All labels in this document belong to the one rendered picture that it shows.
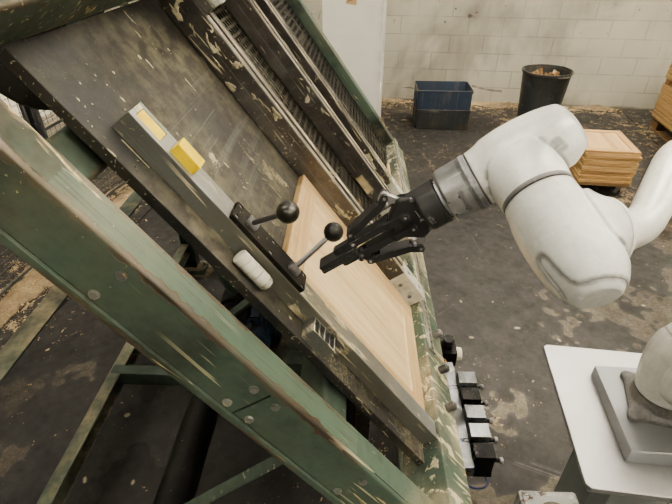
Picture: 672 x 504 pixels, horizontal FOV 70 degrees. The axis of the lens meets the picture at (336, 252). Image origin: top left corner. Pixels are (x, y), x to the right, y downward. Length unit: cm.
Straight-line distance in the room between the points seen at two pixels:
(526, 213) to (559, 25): 606
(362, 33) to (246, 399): 457
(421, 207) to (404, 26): 577
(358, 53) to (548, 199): 452
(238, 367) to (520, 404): 203
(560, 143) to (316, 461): 61
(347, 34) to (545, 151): 445
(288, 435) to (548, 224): 49
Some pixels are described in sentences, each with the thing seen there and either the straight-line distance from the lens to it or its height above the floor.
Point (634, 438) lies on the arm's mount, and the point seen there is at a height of 80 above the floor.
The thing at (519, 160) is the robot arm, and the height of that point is 164.
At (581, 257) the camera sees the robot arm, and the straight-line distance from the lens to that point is 65.
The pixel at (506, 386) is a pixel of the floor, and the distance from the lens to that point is 264.
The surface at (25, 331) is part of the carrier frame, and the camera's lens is 193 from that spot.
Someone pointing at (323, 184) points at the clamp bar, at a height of 132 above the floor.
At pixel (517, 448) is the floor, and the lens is 243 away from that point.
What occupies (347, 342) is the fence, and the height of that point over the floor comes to 121.
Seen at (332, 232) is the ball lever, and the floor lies 144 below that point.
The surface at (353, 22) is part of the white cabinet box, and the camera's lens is 507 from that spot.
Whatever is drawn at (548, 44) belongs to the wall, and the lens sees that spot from 671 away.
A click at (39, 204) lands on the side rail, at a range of 62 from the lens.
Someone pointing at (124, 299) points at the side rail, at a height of 152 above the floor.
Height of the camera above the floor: 191
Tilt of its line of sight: 34 degrees down
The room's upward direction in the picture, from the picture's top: straight up
